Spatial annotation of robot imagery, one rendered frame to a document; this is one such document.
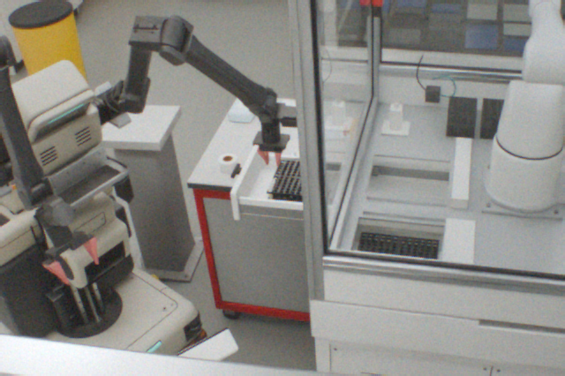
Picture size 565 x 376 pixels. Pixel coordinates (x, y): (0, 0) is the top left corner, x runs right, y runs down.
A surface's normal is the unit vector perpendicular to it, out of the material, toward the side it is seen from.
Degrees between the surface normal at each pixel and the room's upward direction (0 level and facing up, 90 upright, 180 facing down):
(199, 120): 0
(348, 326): 90
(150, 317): 0
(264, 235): 90
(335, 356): 90
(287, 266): 90
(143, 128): 0
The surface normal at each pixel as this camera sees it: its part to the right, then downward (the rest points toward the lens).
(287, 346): -0.07, -0.79
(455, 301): -0.24, 0.61
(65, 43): 0.74, 0.41
